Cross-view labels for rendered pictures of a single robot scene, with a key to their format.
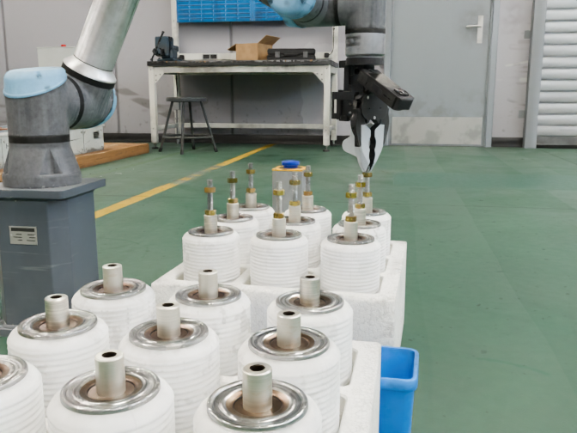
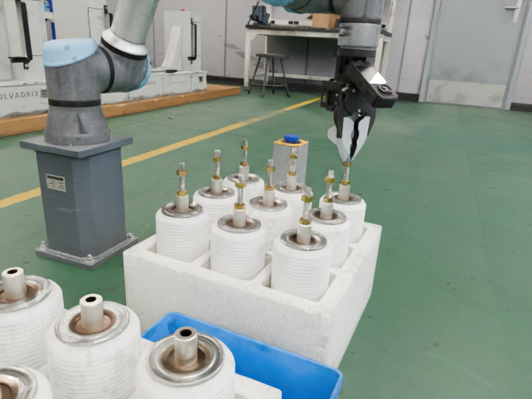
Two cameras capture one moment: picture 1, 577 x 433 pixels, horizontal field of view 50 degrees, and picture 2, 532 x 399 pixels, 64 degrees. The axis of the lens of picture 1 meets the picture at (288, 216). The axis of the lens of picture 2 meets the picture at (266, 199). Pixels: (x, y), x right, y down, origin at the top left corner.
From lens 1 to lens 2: 0.38 m
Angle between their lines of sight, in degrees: 14
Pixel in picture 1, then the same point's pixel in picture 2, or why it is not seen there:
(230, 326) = (98, 369)
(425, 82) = (461, 52)
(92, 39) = (122, 15)
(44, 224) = (70, 176)
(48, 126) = (76, 93)
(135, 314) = (21, 329)
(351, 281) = (294, 284)
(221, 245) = (185, 226)
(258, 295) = (207, 282)
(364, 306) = (300, 314)
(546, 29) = not seen: outside the picture
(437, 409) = not seen: outside the picture
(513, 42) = not seen: outside the picture
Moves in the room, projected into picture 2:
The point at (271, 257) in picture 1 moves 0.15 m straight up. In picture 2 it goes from (225, 247) to (226, 158)
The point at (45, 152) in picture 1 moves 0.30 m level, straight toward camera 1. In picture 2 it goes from (74, 115) to (25, 145)
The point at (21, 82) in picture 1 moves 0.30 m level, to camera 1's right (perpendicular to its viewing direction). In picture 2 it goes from (51, 53) to (180, 62)
